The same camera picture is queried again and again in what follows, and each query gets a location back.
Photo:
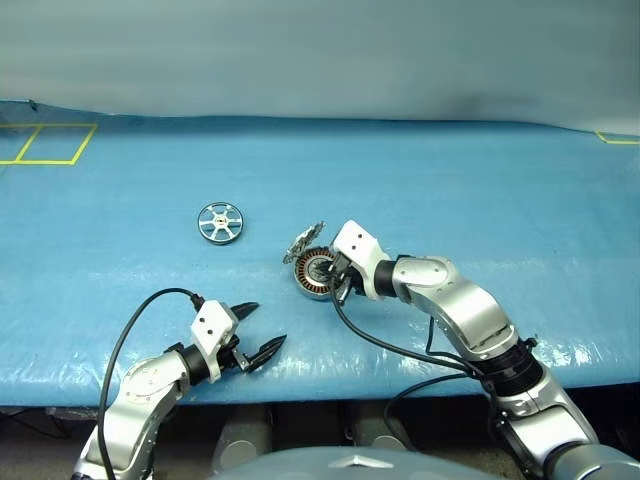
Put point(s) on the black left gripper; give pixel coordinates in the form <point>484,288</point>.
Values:
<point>231,356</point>

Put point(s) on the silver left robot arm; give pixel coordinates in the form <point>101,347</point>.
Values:
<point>145,395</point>

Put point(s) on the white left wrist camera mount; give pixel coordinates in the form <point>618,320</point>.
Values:
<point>212,325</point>

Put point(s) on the silver spoked metal wheel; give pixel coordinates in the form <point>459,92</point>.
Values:
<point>302,240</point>

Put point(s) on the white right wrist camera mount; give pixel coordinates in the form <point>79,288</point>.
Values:
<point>360,245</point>

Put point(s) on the grey rounded cylinder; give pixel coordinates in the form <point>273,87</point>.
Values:
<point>240,445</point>
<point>385,440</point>

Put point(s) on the blue table cover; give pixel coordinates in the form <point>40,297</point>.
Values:
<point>400,175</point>

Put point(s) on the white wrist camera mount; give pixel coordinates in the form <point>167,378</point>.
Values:
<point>360,245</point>
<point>212,325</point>

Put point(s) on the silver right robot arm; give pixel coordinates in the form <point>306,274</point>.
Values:
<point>465,305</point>

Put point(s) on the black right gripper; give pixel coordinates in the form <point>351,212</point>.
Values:
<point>352,280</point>

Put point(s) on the motor housing with copper windings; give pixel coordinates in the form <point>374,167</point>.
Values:
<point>305,275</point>

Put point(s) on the grey robot torso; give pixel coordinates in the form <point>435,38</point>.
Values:
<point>325,465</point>

